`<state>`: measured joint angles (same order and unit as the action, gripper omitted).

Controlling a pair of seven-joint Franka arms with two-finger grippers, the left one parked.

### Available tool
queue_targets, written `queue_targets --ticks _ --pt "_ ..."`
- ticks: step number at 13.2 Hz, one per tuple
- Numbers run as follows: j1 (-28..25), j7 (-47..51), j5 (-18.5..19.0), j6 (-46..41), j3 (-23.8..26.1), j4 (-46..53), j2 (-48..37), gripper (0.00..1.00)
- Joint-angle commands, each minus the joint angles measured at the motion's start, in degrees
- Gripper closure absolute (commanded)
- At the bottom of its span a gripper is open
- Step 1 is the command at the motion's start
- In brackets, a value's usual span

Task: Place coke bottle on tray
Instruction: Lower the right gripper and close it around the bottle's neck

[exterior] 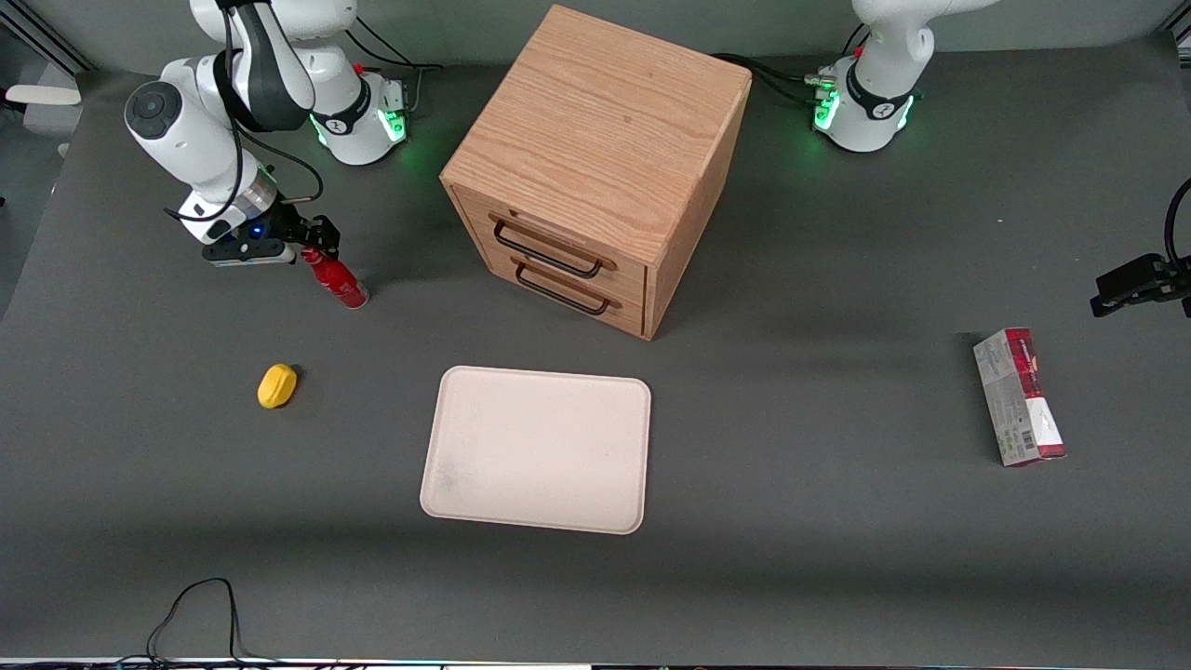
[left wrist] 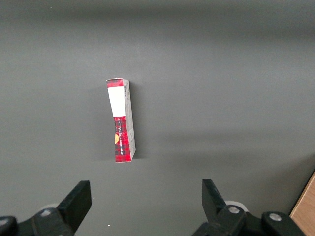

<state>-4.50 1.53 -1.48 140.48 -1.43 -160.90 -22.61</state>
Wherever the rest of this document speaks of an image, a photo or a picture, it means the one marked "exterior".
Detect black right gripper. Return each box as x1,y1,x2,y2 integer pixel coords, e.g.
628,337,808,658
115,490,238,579
253,200,341,264

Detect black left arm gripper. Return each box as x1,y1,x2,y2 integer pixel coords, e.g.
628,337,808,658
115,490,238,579
1091,253,1191,319

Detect red coke bottle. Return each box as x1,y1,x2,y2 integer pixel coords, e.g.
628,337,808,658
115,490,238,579
302,248,370,310

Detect white rectangular tray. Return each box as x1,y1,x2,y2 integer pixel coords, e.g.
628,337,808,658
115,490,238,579
420,365,652,536

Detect red and grey carton box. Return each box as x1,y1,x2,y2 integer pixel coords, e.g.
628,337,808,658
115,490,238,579
972,327,1067,468

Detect yellow oval plastic object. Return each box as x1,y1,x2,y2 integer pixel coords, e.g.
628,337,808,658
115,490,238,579
257,363,299,410

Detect wooden two-drawer cabinet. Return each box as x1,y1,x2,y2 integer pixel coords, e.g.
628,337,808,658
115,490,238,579
439,4,753,342

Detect white flat object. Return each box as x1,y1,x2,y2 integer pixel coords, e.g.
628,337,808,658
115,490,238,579
5,84,83,108

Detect wooden upper drawer front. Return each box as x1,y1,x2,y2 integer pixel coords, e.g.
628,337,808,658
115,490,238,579
458,191,649,301

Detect wooden drawer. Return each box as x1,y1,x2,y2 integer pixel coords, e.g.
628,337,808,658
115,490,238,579
458,191,649,301
484,244,649,336

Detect wooden lower drawer front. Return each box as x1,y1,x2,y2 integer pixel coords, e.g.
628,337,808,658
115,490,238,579
484,244,649,336

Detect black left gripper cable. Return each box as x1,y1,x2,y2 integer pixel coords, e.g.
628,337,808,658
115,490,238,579
1163,177,1191,271

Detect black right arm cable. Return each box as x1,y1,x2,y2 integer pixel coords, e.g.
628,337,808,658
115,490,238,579
166,0,324,226

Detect black right base cables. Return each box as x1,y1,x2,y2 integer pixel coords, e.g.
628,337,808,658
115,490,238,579
346,14,445,74

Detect black base cables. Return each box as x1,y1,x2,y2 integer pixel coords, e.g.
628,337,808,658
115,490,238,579
346,14,445,74
712,51,836,105

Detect black upper drawer handle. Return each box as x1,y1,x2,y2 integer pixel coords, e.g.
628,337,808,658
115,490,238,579
489,216,606,280

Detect black drawer handle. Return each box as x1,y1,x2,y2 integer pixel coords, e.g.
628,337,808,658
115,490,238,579
489,216,606,280
513,261,615,317

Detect black lower drawer handle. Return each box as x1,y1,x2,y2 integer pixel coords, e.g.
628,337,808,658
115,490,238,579
513,261,615,317

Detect thin black looped cable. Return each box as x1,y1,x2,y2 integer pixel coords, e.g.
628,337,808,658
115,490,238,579
112,577,280,670

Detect black left base cables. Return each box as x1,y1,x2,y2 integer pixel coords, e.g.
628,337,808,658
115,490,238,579
712,51,836,105

